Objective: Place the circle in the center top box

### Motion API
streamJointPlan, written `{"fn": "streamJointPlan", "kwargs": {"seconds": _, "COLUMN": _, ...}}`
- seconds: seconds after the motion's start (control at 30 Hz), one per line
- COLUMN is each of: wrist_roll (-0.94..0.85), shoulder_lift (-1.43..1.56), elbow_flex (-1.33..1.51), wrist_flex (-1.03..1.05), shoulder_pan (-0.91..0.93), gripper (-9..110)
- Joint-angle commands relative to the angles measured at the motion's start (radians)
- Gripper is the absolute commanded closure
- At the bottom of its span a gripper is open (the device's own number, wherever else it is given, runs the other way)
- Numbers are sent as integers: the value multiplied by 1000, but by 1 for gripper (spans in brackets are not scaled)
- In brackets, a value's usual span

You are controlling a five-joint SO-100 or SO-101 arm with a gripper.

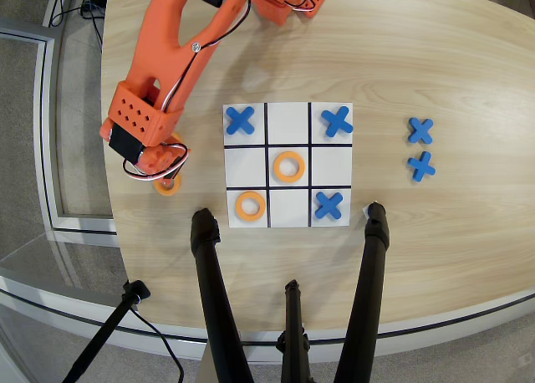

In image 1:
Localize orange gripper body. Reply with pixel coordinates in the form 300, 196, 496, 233
135, 144, 191, 180

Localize blue foam cross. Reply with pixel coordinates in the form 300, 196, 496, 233
320, 105, 355, 139
406, 150, 437, 184
313, 190, 345, 222
406, 117, 436, 146
225, 105, 257, 136

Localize thick black tripod leg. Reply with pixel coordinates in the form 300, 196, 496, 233
190, 207, 255, 383
333, 202, 391, 383

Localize white tic-tac-toe board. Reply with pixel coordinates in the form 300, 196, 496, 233
222, 102, 354, 229

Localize slim black stand pole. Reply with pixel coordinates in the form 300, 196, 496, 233
61, 279, 152, 383

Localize thin black tripod leg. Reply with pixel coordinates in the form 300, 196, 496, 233
275, 278, 313, 383

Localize grey metal frame panel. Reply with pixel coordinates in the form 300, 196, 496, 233
0, 18, 120, 247

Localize black floor cable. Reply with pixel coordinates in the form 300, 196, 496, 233
79, 0, 104, 54
48, 0, 72, 28

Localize black camera tripod legs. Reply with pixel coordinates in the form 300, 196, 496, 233
0, 269, 535, 364

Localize black stand cable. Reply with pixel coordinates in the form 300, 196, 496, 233
128, 305, 186, 383

